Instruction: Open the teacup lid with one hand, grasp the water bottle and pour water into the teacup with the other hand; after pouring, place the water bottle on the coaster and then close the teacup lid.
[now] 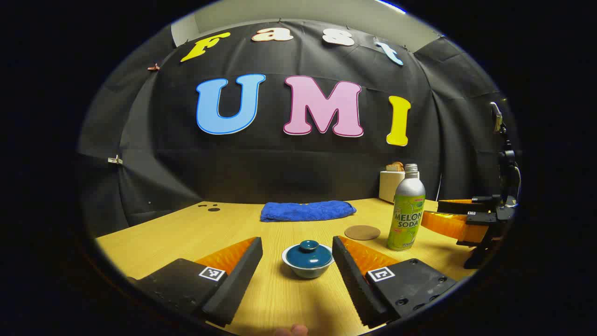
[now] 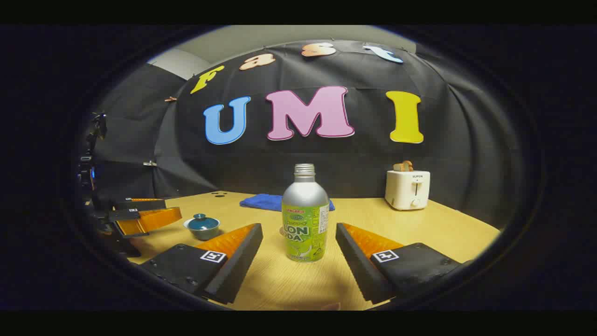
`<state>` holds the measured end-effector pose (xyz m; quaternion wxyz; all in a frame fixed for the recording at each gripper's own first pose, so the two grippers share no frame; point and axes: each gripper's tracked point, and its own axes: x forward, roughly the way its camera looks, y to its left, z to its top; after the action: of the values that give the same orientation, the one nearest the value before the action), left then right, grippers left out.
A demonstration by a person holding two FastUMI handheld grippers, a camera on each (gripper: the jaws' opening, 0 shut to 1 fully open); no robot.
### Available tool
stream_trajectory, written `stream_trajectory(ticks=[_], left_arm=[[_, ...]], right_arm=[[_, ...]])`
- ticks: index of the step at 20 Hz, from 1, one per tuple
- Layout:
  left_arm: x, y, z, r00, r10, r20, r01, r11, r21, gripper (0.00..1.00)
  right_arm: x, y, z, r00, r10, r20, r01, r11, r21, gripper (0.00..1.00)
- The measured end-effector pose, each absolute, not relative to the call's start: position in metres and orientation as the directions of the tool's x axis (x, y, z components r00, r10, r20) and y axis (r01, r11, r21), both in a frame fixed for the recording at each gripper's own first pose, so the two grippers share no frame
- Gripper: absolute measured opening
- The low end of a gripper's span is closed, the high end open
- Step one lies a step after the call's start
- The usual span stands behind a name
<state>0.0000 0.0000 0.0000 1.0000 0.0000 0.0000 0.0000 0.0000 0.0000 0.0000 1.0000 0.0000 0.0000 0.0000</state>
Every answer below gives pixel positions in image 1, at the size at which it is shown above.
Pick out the white teacup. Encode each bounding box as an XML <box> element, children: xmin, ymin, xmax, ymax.
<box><xmin>281</xmin><ymin>250</ymin><xmax>335</xmax><ymax>280</ymax></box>

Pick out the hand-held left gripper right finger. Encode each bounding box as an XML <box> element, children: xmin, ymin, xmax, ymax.
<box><xmin>332</xmin><ymin>236</ymin><xmax>458</xmax><ymax>329</ymax></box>

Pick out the blue towel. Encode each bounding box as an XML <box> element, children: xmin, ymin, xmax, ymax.
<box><xmin>260</xmin><ymin>201</ymin><xmax>357</xmax><ymax>223</ymax></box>

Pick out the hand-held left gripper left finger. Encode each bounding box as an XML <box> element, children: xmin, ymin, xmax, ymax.
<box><xmin>128</xmin><ymin>237</ymin><xmax>263</xmax><ymax>327</ymax></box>

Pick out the green silver water bottle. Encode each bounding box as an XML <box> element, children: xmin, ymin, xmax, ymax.
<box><xmin>387</xmin><ymin>164</ymin><xmax>426</xmax><ymax>252</ymax></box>

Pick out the dark teal teacup lid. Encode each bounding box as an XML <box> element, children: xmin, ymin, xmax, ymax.
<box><xmin>286</xmin><ymin>240</ymin><xmax>333</xmax><ymax>269</ymax></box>

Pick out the white toaster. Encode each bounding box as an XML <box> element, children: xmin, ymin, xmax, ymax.
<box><xmin>379</xmin><ymin>170</ymin><xmax>406</xmax><ymax>203</ymax></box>

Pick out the black clamp stand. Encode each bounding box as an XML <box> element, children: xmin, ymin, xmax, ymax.
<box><xmin>490</xmin><ymin>102</ymin><xmax>521</xmax><ymax>206</ymax></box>

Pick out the black backdrop cloth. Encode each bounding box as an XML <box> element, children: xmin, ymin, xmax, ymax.
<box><xmin>77</xmin><ymin>19</ymin><xmax>518</xmax><ymax>238</ymax></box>

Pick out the round brown coaster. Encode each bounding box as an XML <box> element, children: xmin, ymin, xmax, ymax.
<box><xmin>344</xmin><ymin>225</ymin><xmax>381</xmax><ymax>241</ymax></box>

